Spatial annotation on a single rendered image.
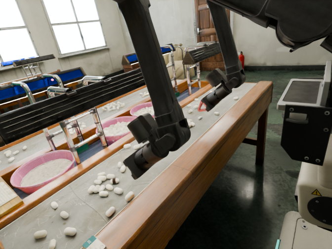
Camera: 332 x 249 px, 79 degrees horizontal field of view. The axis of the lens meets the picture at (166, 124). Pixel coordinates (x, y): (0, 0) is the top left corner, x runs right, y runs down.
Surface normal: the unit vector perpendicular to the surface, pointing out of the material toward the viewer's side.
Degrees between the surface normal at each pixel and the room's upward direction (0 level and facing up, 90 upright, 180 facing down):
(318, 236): 0
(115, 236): 0
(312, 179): 8
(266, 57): 89
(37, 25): 90
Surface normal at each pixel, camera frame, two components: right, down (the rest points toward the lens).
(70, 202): -0.14, -0.89
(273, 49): -0.59, 0.44
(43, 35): 0.81, 0.16
